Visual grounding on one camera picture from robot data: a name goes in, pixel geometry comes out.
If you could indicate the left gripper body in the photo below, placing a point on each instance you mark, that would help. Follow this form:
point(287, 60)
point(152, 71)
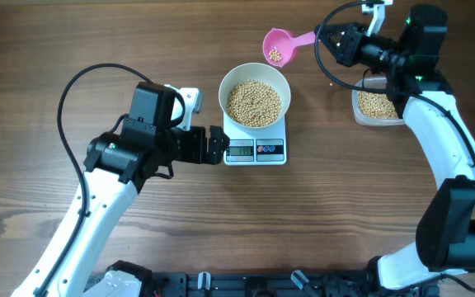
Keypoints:
point(190, 146)

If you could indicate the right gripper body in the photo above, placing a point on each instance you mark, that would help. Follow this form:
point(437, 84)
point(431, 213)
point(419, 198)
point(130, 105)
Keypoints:
point(377, 52)

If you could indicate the pink plastic scoop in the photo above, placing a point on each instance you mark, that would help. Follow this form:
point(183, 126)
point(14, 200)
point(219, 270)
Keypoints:
point(280, 46)

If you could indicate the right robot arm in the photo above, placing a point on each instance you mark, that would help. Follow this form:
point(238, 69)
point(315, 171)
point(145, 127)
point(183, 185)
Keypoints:
point(444, 247)

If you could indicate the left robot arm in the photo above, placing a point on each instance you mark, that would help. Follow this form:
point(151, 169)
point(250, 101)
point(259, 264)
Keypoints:
point(156, 132)

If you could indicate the soybeans in white bowl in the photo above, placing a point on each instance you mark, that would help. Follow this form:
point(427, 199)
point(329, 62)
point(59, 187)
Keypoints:
point(253, 104)

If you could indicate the white digital kitchen scale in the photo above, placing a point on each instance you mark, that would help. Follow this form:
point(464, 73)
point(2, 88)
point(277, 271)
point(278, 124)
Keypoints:
point(255, 147)

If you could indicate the white bowl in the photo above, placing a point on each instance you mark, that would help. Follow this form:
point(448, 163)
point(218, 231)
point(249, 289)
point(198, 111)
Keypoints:
point(260, 72)

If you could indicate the pile of soybeans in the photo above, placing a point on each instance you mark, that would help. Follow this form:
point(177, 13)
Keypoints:
point(376, 106)

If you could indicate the clear plastic container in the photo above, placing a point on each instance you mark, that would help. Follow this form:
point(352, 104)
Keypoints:
point(364, 120)

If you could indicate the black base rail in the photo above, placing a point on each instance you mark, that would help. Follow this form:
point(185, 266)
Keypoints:
point(205, 284)

